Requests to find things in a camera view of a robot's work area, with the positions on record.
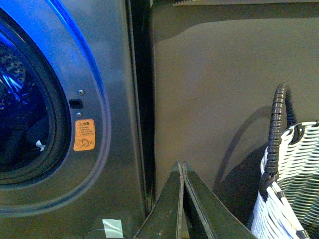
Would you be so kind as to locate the dark wrapped basket handle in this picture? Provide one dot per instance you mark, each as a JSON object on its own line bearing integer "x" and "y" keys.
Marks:
{"x": 282, "y": 102}

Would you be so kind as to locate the grey front-load washing machine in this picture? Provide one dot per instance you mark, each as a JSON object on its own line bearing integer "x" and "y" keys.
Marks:
{"x": 72, "y": 60}

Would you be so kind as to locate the beige side cabinet panel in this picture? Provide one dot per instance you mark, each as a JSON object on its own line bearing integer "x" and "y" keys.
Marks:
{"x": 216, "y": 67}

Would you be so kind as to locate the white tape piece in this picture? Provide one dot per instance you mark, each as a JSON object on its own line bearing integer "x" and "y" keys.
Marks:
{"x": 113, "y": 228}

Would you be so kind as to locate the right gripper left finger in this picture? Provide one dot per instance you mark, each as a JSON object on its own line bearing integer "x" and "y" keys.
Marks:
{"x": 165, "y": 219}

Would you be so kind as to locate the dark clothing item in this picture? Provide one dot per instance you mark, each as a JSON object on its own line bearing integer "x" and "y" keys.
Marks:
{"x": 22, "y": 142}

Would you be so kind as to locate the white woven laundry basket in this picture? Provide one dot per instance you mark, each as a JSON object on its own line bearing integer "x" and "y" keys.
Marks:
{"x": 291, "y": 210}

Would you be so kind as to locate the orange warning sticker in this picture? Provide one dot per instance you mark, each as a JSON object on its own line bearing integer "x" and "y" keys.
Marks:
{"x": 84, "y": 135}

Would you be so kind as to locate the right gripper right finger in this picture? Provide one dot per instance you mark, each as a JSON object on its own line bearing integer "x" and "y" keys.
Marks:
{"x": 206, "y": 215}

